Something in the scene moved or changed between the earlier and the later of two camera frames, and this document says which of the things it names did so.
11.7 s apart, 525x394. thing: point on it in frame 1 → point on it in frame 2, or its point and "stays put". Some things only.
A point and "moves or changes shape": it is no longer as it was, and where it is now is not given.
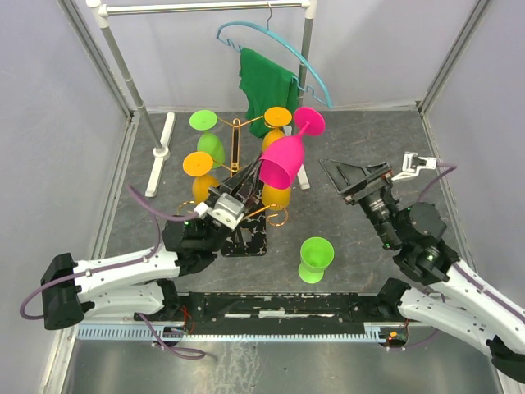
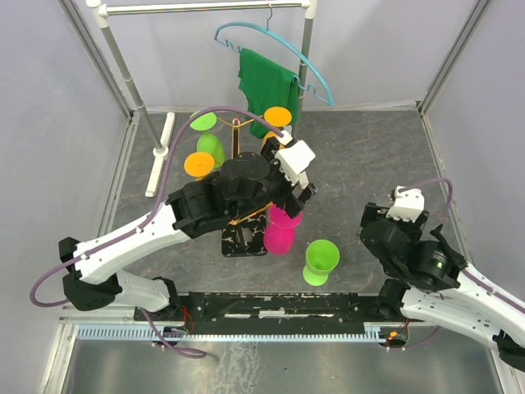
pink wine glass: x=281 y=162 moves or changes shape
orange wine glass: x=276 y=116 stays put
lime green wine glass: x=208 y=143 stays put
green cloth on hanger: x=265 y=84 stays put
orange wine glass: x=199 y=164 stays put
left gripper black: x=244 y=185 → x=289 y=202
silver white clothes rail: x=103 y=8 stays put
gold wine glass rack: x=249 y=239 stays put
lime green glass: x=316 y=254 moves or changes shape
